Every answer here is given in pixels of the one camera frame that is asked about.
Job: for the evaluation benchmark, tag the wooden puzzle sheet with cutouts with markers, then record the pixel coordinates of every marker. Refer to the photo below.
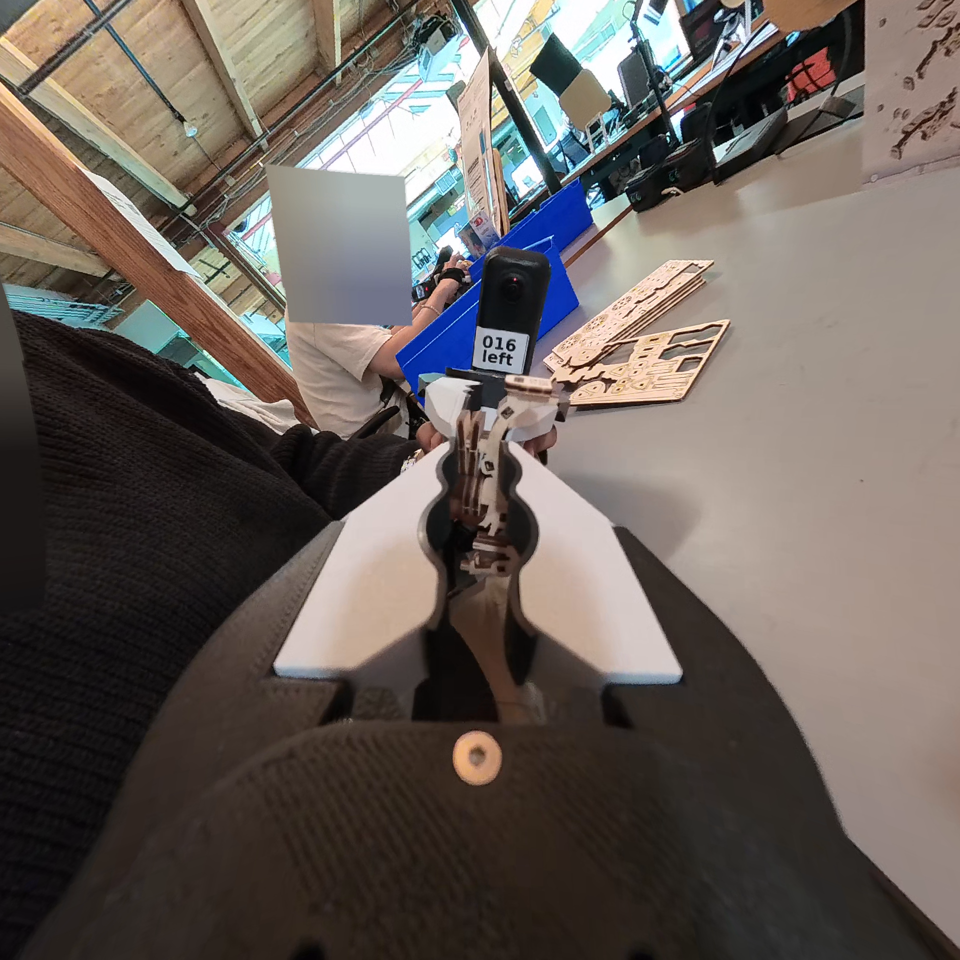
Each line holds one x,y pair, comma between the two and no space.
660,375

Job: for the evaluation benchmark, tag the wooden workbench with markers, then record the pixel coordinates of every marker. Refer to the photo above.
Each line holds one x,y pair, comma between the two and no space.
720,82

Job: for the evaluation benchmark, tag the white paper sheet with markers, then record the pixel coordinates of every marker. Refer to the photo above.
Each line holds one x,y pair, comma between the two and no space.
142,221

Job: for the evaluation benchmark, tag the stack of wooden puzzle sheets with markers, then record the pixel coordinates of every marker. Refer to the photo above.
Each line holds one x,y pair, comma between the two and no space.
645,296

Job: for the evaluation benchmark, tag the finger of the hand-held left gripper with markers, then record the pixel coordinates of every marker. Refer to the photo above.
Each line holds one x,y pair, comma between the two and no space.
536,424
446,405

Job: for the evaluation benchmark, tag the blue plastic bin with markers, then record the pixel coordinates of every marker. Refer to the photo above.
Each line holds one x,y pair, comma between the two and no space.
555,214
450,330

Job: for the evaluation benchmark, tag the white cloth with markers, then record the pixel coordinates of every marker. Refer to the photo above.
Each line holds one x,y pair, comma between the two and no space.
255,409

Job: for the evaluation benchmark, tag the wooden puzzle model assembly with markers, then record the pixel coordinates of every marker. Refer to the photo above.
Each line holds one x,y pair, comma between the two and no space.
487,457

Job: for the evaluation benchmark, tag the printed instruction sheet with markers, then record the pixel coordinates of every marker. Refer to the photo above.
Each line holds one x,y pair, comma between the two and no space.
915,75

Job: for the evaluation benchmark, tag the person's left hand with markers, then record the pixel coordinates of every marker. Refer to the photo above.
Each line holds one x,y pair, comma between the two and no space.
431,439

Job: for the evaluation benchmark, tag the wooden display board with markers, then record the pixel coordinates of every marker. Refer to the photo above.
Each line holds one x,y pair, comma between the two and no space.
476,135

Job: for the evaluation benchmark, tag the beige square panel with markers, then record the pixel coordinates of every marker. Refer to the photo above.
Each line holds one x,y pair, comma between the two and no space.
585,94

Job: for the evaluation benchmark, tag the another person's forearm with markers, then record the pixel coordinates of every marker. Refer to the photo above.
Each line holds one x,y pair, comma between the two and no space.
412,330

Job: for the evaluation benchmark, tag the dark laptop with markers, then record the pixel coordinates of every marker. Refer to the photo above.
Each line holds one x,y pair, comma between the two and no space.
750,142

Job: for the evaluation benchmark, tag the white desk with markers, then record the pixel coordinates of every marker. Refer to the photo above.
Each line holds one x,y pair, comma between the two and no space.
787,487

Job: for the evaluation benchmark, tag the wooden beam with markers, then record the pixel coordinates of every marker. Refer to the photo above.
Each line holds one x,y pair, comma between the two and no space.
217,322

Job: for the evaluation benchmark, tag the black square panel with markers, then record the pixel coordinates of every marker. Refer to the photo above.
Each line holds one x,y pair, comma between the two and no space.
555,64

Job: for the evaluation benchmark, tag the black equipment case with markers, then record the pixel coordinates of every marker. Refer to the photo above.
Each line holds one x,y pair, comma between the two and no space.
667,176

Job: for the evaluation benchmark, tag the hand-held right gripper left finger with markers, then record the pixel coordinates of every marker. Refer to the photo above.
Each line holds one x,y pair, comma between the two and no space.
360,592

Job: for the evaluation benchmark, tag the computer monitor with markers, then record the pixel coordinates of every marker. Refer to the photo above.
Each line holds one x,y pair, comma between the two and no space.
709,26

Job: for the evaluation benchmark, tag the black metal pole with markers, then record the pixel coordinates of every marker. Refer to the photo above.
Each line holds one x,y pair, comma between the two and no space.
506,94

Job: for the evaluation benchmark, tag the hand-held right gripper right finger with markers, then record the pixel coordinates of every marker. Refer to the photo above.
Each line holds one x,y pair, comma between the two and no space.
592,592

